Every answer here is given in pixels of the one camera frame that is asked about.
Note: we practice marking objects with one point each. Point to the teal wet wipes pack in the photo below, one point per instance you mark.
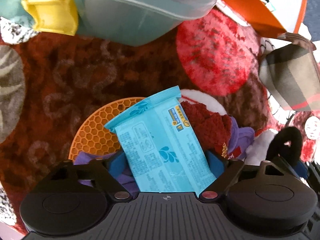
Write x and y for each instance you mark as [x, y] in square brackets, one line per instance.
[160, 145]

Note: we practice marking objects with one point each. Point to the white plush paw toy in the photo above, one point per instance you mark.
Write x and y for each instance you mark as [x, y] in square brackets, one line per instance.
[257, 152]

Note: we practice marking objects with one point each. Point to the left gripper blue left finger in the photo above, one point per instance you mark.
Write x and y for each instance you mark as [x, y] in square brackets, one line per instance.
[105, 172]

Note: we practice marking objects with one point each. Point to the black fuzzy hair scrunchie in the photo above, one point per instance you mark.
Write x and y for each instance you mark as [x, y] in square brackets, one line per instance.
[287, 144]

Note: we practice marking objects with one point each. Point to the clear plastic storage box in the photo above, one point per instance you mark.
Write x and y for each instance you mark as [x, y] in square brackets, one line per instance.
[129, 22]

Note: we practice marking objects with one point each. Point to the patterned red fleece blanket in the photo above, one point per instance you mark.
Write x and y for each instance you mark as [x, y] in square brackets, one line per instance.
[64, 79]

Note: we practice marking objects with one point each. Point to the orange cardboard box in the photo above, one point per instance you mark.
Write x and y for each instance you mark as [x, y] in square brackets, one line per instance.
[269, 18]

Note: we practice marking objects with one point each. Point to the purple cloth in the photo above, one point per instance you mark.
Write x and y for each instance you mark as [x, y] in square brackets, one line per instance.
[240, 139]

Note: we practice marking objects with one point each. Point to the plaid cosmetic pouch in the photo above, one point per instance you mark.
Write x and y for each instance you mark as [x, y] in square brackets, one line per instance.
[291, 74]

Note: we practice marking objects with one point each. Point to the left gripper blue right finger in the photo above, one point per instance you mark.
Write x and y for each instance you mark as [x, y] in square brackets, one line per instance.
[226, 173]

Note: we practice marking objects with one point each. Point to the orange honeycomb silicone mat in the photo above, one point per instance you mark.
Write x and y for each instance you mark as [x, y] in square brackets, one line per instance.
[92, 137]

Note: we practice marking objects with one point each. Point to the dark red knitted item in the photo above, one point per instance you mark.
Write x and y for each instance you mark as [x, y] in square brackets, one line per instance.
[212, 130]

